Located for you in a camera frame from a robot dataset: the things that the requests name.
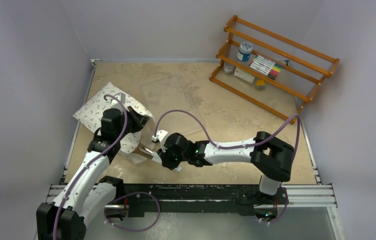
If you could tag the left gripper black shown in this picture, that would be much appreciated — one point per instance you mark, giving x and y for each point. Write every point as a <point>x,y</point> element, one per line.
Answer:
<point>139,121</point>

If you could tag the pack of coloured markers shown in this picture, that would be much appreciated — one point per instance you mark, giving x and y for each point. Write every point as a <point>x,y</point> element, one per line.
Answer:
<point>266,67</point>

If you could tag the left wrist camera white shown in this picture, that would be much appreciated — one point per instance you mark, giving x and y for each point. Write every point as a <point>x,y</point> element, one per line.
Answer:
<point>118,101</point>

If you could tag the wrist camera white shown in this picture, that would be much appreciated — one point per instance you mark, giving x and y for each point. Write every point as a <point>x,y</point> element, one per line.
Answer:
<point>118,101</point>
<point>160,138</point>

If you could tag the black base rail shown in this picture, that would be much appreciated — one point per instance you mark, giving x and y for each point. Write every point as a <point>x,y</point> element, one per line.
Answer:
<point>134,200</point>

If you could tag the white jar blue label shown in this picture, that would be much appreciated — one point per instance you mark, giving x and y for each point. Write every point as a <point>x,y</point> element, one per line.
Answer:
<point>245,50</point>

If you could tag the white patterned paper bag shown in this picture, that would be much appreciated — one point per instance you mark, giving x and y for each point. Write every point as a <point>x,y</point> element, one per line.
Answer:
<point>111,123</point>

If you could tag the clear plastic tray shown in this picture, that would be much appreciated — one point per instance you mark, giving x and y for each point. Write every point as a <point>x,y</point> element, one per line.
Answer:
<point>171,92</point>

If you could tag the metal tongs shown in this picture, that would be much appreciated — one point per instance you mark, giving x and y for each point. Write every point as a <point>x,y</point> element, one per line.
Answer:
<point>149,154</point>

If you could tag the orange wooden shelf rack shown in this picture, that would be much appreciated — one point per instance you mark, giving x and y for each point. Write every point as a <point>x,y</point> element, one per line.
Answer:
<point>292,64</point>

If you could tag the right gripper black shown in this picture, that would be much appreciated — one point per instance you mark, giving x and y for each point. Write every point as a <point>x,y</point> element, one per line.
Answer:
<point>163,157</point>

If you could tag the white card box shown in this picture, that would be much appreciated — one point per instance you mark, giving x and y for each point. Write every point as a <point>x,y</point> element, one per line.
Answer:
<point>243,75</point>

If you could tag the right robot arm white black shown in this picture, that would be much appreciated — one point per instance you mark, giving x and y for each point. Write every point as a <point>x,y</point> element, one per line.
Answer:
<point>269,154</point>

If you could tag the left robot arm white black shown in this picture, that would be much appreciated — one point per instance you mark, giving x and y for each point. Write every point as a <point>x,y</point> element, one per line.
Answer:
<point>68,216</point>

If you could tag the yellow grey sponge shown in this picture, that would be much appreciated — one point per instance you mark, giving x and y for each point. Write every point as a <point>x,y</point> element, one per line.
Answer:
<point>260,84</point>

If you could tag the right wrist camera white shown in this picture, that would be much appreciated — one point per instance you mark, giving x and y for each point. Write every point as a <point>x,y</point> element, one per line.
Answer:
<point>160,138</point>

